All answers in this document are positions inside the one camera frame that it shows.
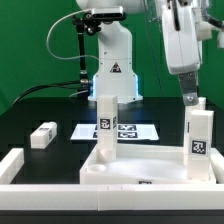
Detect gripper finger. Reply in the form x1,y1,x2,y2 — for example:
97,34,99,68
178,72,199,106

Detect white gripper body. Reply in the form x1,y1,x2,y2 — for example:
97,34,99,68
162,0,201,75

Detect white desk top tray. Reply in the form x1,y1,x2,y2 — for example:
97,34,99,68
80,144,216,184

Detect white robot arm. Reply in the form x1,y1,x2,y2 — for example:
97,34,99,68
76,0,224,106

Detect fiducial marker sheet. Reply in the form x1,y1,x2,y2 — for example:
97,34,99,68
69,123,160,142

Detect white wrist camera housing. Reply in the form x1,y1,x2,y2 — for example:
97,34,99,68
196,15,224,41

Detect white right fence rail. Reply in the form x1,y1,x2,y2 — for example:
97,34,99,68
211,155,224,184

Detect white fence rail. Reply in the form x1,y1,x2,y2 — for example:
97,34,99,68
0,184,224,211
211,155,224,184
0,148,24,185

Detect black camera on mount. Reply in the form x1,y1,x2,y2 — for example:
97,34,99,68
84,6,126,22

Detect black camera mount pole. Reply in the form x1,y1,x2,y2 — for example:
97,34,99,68
72,13,101,89

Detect grey camera cable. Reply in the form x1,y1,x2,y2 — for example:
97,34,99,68
46,9,100,62

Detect black base cables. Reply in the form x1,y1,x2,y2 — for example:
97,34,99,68
11,80,92,106

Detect white front fence rail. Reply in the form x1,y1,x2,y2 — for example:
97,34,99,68
0,184,224,211

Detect white left fence rail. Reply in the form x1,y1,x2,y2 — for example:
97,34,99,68
0,148,24,185

